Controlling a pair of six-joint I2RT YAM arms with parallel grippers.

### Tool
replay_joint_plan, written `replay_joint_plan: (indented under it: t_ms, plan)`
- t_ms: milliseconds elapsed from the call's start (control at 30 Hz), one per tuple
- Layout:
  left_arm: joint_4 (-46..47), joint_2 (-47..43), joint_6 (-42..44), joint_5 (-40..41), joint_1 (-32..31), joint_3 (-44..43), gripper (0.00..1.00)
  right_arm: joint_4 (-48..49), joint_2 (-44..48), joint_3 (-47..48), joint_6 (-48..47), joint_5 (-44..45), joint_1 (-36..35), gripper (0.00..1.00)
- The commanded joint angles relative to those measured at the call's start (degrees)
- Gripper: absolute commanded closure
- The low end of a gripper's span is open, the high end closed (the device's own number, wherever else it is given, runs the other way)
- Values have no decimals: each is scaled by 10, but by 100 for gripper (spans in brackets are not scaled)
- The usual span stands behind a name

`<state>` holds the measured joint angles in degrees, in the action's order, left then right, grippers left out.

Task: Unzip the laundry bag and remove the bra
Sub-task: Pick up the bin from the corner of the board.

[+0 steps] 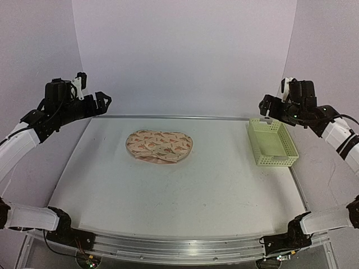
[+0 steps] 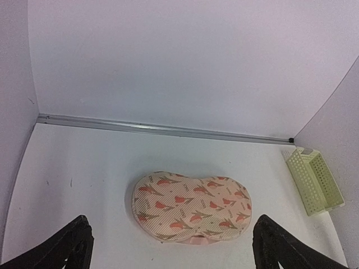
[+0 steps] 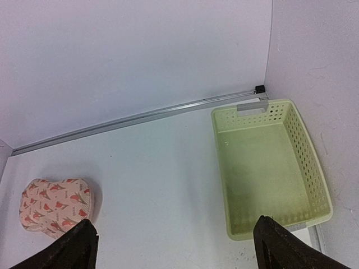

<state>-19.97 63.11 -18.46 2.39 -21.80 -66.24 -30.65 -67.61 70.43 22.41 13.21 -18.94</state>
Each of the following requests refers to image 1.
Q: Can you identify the aluminium front rail frame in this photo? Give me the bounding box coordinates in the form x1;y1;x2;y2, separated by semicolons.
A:
15;230;338;268

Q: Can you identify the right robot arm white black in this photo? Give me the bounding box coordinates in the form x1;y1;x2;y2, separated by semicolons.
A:
259;78;358;258

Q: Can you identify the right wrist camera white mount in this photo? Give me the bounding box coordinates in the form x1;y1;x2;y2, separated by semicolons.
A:
280;77;294;103

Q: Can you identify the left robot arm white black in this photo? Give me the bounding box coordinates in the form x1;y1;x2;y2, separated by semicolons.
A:
1;72;112;251

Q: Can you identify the light green plastic basket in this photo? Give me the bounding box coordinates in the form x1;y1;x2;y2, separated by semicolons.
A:
247;118;299;167

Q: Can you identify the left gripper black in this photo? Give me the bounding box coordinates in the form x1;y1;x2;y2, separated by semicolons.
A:
56;90;111;126

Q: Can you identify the floral mesh laundry bag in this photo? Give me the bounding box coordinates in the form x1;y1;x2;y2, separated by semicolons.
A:
125;129;193;164

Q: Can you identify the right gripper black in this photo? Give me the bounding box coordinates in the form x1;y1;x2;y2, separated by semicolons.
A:
259;95;305;126

